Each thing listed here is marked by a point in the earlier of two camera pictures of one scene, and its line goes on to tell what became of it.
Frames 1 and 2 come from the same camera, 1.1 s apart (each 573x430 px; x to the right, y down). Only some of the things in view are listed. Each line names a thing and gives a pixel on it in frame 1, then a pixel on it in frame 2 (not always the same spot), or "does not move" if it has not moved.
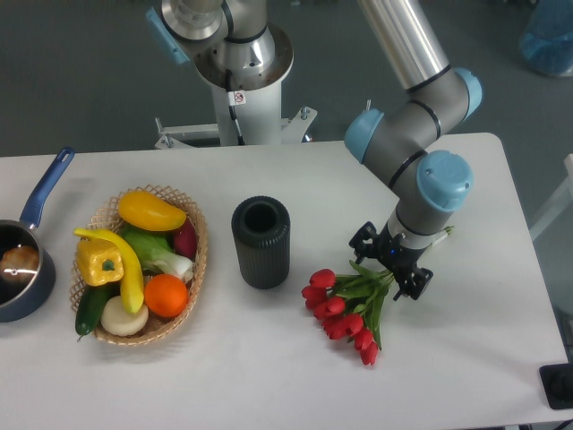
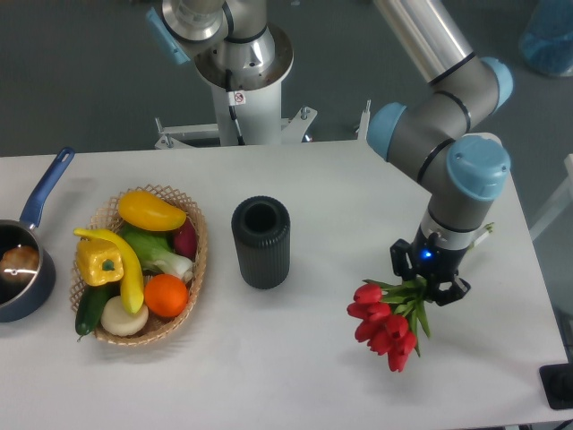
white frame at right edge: x=562 y=202 does not move
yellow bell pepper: x=98 y=261 does not move
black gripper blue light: x=402 y=261 to x=434 y=261
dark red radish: x=185 y=240 does not move
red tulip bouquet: x=348 y=306 to x=389 y=317
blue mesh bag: x=546 y=42 does not move
